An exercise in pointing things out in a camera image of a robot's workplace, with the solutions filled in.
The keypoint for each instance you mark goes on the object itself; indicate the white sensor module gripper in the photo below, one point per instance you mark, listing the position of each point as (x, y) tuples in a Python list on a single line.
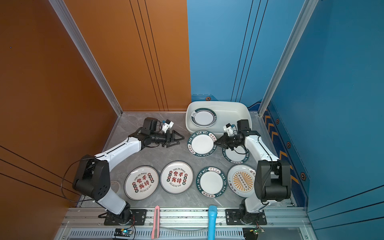
[(229, 129), (167, 125)]

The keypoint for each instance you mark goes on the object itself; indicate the white sensor module left gripper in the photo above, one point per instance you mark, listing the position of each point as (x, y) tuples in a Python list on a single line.
[(167, 125)]

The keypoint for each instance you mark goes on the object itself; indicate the blue handle tool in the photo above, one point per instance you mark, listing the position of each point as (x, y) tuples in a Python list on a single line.
[(212, 214)]

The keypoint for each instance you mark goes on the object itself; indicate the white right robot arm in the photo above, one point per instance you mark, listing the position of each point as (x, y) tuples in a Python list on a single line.
[(273, 176)]

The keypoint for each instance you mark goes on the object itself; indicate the white plastic bin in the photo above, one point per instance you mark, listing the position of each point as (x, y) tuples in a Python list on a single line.
[(227, 113)]

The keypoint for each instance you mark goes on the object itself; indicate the orange sunburst plate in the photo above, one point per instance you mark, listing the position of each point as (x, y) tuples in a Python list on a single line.
[(241, 179)]

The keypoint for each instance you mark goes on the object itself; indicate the green circuit board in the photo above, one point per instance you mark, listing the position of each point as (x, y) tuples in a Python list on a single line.
[(123, 234)]

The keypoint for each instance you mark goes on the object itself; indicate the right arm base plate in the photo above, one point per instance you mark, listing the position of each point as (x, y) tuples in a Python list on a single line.
[(235, 217)]

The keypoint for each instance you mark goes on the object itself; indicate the pink utility knife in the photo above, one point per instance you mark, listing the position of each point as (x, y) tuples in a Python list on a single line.
[(156, 224)]

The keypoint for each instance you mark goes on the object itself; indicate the white sensor module right gripper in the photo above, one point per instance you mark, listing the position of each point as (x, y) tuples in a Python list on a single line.
[(229, 129)]

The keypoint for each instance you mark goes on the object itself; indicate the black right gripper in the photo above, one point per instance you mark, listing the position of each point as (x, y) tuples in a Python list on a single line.
[(224, 140)]

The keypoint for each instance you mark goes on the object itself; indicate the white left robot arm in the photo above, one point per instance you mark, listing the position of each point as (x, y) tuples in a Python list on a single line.
[(93, 180)]

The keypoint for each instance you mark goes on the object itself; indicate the green red rim plate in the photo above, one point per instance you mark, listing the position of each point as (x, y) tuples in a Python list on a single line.
[(203, 117)]

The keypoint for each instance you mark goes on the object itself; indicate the clear tape roll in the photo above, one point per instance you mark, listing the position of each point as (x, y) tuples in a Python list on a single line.
[(115, 186)]

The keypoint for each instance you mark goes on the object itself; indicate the white plate red characters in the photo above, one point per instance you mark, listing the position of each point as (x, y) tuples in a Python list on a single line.
[(177, 177), (141, 183)]

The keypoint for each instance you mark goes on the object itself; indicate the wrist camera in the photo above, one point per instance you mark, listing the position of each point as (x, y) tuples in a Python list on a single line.
[(243, 125), (150, 126)]

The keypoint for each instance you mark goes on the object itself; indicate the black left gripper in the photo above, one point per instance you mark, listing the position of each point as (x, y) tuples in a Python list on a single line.
[(168, 140)]

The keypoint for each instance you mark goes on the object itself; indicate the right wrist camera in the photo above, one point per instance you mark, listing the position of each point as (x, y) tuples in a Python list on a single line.
[(243, 125)]

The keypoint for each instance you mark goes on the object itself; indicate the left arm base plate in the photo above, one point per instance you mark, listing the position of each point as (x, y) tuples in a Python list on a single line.
[(138, 216)]

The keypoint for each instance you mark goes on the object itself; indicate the green lettered rim plate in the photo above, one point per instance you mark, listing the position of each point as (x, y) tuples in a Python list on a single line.
[(202, 144), (237, 156), (211, 182)]

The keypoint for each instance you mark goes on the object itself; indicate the right small circuit board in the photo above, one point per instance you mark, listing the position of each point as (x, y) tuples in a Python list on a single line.
[(258, 230)]

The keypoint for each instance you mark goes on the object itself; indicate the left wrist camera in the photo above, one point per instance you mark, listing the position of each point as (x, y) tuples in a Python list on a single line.
[(150, 126)]

